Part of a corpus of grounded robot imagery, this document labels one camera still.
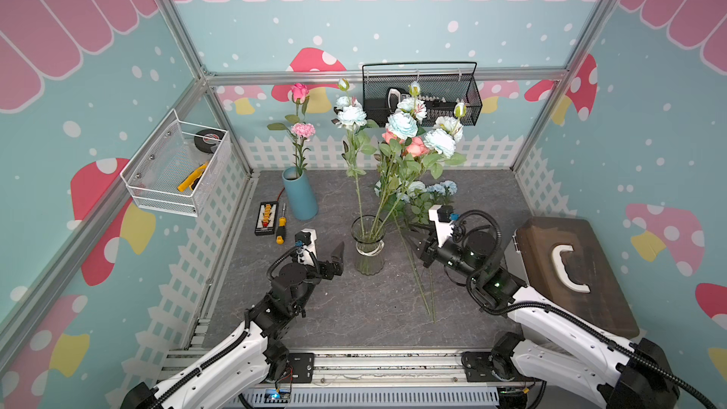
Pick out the teal ceramic vase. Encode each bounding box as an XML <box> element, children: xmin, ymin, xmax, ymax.
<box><xmin>282</xmin><ymin>167</ymin><xmax>318</xmax><ymax>222</ymax></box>

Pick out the clear glass vase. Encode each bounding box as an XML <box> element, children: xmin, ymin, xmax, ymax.
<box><xmin>351</xmin><ymin>215</ymin><xmax>385</xmax><ymax>276</ymax></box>

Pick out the light blue rose stem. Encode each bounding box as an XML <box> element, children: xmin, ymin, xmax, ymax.
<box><xmin>393</xmin><ymin>181</ymin><xmax>437</xmax><ymax>322</ymax></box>

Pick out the light blue rose bouquet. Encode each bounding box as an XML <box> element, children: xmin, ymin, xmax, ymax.
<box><xmin>372</xmin><ymin>81</ymin><xmax>468</xmax><ymax>234</ymax></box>

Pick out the small blue rose stem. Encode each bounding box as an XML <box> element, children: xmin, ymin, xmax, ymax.
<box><xmin>334</xmin><ymin>78</ymin><xmax>374</xmax><ymax>242</ymax></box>

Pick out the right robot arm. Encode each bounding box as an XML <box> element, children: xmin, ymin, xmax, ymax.
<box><xmin>416</xmin><ymin>204</ymin><xmax>713</xmax><ymax>408</ymax></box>

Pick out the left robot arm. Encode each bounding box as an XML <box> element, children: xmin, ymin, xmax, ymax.
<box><xmin>121</xmin><ymin>229</ymin><xmax>345</xmax><ymax>408</ymax></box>

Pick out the yellow black screwdriver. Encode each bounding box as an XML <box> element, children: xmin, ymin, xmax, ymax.
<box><xmin>276</xmin><ymin>204</ymin><xmax>287</xmax><ymax>245</ymax></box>

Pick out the salmon pink rose stem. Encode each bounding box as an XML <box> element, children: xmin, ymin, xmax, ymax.
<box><xmin>382</xmin><ymin>131</ymin><xmax>430</xmax><ymax>158</ymax></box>

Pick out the pink carnation stem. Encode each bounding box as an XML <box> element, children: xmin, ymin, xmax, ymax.
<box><xmin>290</xmin><ymin>122</ymin><xmax>316</xmax><ymax>178</ymax></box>

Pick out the yellow utility knife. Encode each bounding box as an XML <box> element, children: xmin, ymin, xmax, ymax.
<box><xmin>177</xmin><ymin>163</ymin><xmax>208</xmax><ymax>192</ymax></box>

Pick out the black tape roll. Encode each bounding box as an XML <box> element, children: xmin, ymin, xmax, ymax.
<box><xmin>193</xmin><ymin>129</ymin><xmax>225</xmax><ymax>155</ymax></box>

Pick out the socket bit set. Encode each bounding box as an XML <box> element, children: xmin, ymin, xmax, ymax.
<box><xmin>384</xmin><ymin>87</ymin><xmax>477</xmax><ymax>127</ymax></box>

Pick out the green circuit board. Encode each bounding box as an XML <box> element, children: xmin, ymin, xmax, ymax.
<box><xmin>263</xmin><ymin>389</ymin><xmax>292</xmax><ymax>404</ymax></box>

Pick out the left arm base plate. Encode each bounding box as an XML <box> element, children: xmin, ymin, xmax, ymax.
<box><xmin>278</xmin><ymin>352</ymin><xmax>315</xmax><ymax>384</ymax></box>

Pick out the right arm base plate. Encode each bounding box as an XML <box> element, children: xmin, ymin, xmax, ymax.
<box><xmin>461</xmin><ymin>351</ymin><xmax>537</xmax><ymax>384</ymax></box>

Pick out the white wire mesh basket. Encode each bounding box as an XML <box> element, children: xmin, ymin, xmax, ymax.
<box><xmin>120</xmin><ymin>110</ymin><xmax>232</xmax><ymax>217</ymax></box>

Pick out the black wire mesh basket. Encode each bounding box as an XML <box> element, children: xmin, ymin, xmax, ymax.
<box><xmin>362</xmin><ymin>62</ymin><xmax>483</xmax><ymax>126</ymax></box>

